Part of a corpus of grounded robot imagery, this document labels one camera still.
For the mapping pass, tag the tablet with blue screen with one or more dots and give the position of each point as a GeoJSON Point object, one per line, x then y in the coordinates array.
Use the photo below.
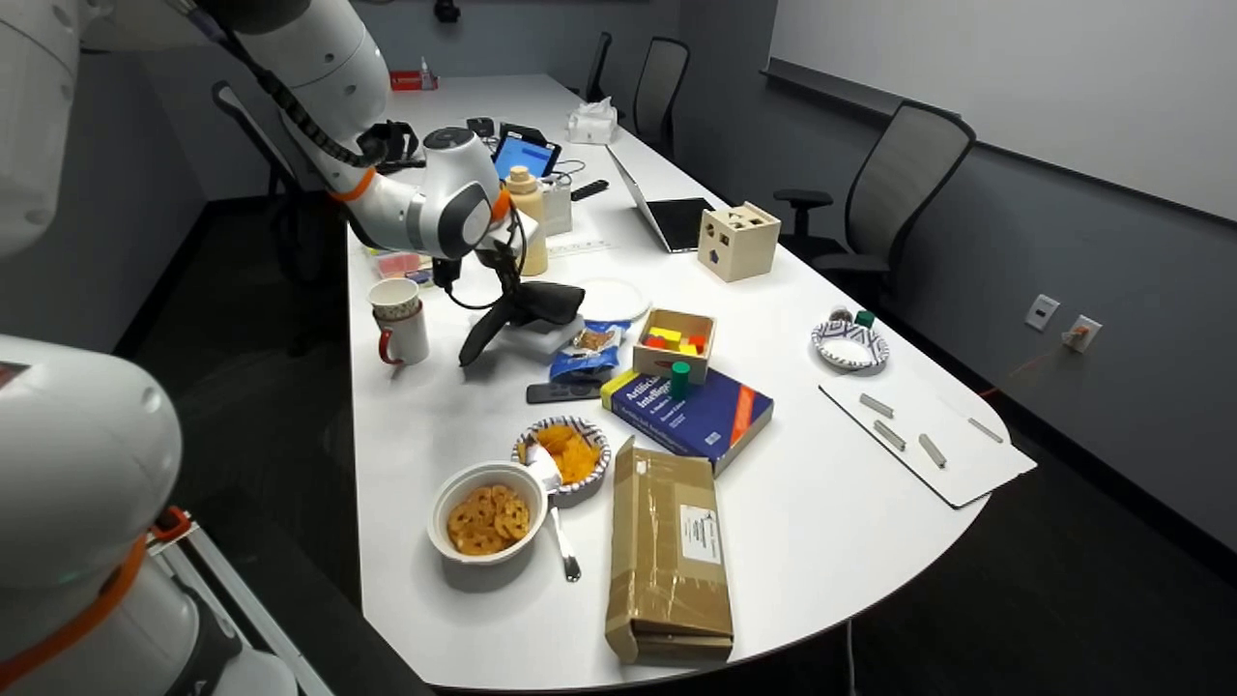
{"type": "Point", "coordinates": [532, 156]}

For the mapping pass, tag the green cylinder block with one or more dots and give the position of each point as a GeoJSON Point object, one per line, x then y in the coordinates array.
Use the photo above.
{"type": "Point", "coordinates": [676, 381]}

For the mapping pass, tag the wooden box of blocks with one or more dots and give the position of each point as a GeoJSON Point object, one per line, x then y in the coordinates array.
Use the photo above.
{"type": "Point", "coordinates": [646, 362]}

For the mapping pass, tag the pink flat container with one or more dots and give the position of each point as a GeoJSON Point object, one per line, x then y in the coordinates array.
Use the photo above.
{"type": "Point", "coordinates": [404, 264]}

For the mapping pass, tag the blue patterned bowl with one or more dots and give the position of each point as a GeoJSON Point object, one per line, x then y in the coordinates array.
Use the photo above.
{"type": "Point", "coordinates": [588, 489]}

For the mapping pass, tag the orange chips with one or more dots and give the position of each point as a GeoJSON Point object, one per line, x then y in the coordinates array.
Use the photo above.
{"type": "Point", "coordinates": [570, 453]}

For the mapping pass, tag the small red box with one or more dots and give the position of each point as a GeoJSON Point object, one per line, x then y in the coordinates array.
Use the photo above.
{"type": "Point", "coordinates": [408, 77]}

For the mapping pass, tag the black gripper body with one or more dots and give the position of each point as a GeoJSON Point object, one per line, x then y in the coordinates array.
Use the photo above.
{"type": "Point", "coordinates": [507, 269]}

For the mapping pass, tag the blue hardcover book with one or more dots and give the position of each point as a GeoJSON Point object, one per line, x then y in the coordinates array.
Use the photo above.
{"type": "Point", "coordinates": [690, 417]}

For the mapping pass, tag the brown cardboard box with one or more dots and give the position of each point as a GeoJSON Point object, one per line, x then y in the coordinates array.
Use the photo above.
{"type": "Point", "coordinates": [661, 582]}

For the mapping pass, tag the wall mounted whiteboard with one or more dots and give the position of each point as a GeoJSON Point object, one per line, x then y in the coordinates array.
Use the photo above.
{"type": "Point", "coordinates": [1029, 77]}

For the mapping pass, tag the black pen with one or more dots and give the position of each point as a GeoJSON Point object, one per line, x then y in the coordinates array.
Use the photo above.
{"type": "Point", "coordinates": [588, 192]}

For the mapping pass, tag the open grey laptop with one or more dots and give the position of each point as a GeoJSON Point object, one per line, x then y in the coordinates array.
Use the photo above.
{"type": "Point", "coordinates": [676, 223]}

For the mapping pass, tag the white wall outlet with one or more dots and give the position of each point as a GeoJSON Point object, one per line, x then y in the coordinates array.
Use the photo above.
{"type": "Point", "coordinates": [1039, 309]}
{"type": "Point", "coordinates": [1085, 335]}

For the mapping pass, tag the black wall fixture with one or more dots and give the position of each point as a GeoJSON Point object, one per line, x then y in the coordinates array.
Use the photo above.
{"type": "Point", "coordinates": [445, 11]}

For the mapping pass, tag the small green cap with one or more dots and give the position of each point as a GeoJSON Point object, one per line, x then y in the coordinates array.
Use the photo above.
{"type": "Point", "coordinates": [862, 317]}

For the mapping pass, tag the plain white bowl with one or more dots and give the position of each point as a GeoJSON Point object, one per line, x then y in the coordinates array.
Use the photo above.
{"type": "Point", "coordinates": [438, 531]}

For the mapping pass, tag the white table leg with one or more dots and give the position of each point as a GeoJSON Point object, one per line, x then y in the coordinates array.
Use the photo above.
{"type": "Point", "coordinates": [853, 658]}

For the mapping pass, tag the white tissue pack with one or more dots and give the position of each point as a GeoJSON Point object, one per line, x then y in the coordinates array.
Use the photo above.
{"type": "Point", "coordinates": [592, 121]}

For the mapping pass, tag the brown pretzels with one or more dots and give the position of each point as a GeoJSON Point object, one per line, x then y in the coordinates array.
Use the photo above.
{"type": "Point", "coordinates": [488, 518]}

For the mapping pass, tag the grey robot mount frame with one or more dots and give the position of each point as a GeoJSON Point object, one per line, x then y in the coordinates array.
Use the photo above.
{"type": "Point", "coordinates": [246, 620]}

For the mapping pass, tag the wooden cube with holes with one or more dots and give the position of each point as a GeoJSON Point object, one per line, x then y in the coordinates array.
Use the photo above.
{"type": "Point", "coordinates": [735, 246]}

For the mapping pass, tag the flat white board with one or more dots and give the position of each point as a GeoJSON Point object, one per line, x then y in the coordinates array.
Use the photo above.
{"type": "Point", "coordinates": [952, 482]}

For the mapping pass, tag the black headphones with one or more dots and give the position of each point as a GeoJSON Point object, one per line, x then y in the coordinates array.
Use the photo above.
{"type": "Point", "coordinates": [390, 139]}

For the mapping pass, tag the grey marker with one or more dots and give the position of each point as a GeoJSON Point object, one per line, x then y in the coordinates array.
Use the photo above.
{"type": "Point", "coordinates": [931, 448]}
{"type": "Point", "coordinates": [877, 404]}
{"type": "Point", "coordinates": [987, 431]}
{"type": "Point", "coordinates": [891, 435]}

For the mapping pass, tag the dark office chair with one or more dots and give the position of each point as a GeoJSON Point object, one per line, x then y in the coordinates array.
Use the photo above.
{"type": "Point", "coordinates": [601, 63]}

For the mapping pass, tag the grey mesh office chair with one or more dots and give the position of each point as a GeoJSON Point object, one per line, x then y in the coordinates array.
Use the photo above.
{"type": "Point", "coordinates": [909, 168]}
{"type": "Point", "coordinates": [659, 81]}

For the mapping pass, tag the blue cookie snack bag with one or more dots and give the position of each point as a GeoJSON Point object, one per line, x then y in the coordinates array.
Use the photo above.
{"type": "Point", "coordinates": [585, 358]}

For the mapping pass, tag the white plate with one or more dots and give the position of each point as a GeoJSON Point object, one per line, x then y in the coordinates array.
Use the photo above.
{"type": "Point", "coordinates": [618, 303]}

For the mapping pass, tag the silver spoon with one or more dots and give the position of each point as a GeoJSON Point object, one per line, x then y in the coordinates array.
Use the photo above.
{"type": "Point", "coordinates": [565, 546]}

